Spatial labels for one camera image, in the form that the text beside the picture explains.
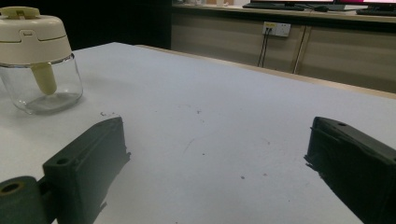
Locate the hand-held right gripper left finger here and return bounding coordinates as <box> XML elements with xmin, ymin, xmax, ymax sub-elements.
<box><xmin>42</xmin><ymin>116</ymin><xmax>132</xmax><ymax>224</ymax></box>

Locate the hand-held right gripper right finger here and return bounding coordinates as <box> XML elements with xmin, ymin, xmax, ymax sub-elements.
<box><xmin>304</xmin><ymin>116</ymin><xmax>396</xmax><ymax>224</ymax></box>

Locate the glass jar with cream lid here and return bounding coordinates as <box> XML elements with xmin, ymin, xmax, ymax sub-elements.
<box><xmin>0</xmin><ymin>6</ymin><xmax>84</xmax><ymax>116</ymax></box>

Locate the black keyboard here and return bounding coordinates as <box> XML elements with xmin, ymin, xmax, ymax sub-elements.
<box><xmin>356</xmin><ymin>7</ymin><xmax>396</xmax><ymax>17</ymax></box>
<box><xmin>242</xmin><ymin>2</ymin><xmax>306</xmax><ymax>12</ymax></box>

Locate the wooden counter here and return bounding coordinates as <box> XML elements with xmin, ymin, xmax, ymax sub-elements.
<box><xmin>172</xmin><ymin>3</ymin><xmax>396</xmax><ymax>24</ymax></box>

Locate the black power cable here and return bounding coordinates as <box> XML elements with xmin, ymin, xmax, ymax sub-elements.
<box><xmin>257</xmin><ymin>28</ymin><xmax>269</xmax><ymax>68</ymax></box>
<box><xmin>262</xmin><ymin>28</ymin><xmax>273</xmax><ymax>68</ymax></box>

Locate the white wall socket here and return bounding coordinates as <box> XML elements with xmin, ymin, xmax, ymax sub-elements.
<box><xmin>262</xmin><ymin>21</ymin><xmax>292</xmax><ymax>38</ymax></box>

